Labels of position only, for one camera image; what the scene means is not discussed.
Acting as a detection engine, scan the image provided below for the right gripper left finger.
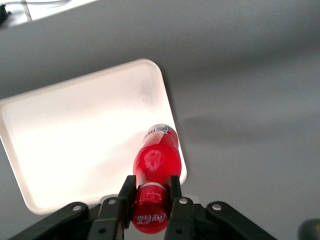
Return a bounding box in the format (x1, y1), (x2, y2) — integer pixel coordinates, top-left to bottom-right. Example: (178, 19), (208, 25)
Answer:
(87, 174), (138, 240)

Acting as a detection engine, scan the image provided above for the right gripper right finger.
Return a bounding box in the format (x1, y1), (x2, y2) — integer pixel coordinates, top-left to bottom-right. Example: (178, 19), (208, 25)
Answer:
(162, 174), (203, 240)

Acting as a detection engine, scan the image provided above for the red coke bottle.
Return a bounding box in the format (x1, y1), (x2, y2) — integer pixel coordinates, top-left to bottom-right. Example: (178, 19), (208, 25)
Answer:
(130, 123), (182, 235)

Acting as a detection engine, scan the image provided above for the beige plastic tray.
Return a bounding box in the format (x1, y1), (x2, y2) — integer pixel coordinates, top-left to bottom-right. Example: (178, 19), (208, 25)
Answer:
(0, 58), (188, 216)

